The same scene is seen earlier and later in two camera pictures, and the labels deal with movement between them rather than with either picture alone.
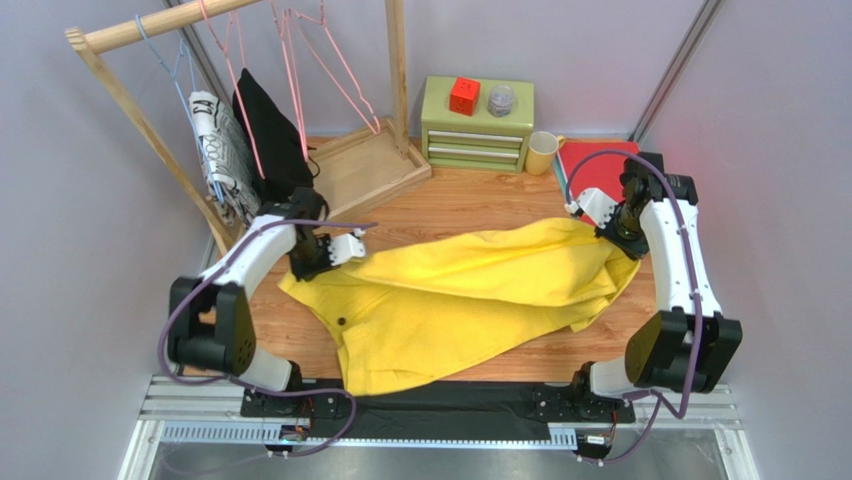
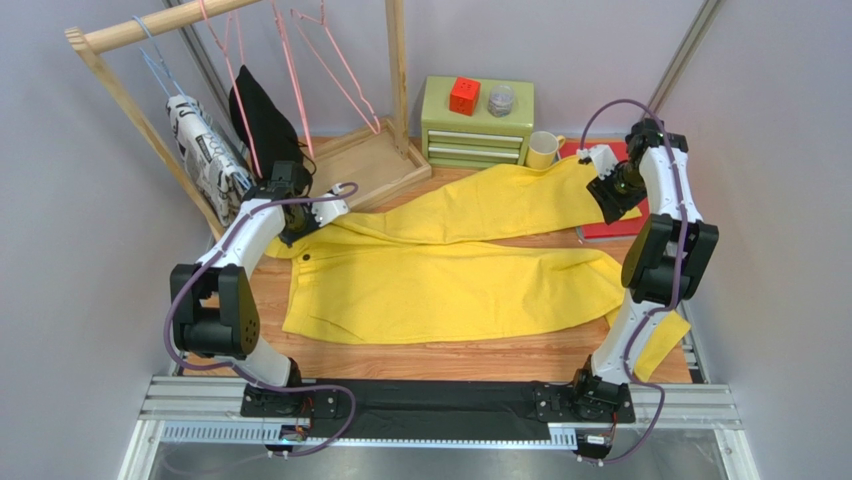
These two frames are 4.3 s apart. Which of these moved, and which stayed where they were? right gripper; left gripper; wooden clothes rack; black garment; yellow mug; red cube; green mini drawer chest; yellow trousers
Moved: yellow trousers; left gripper; right gripper
Stayed: red cube; green mini drawer chest; black garment; wooden clothes rack; yellow mug
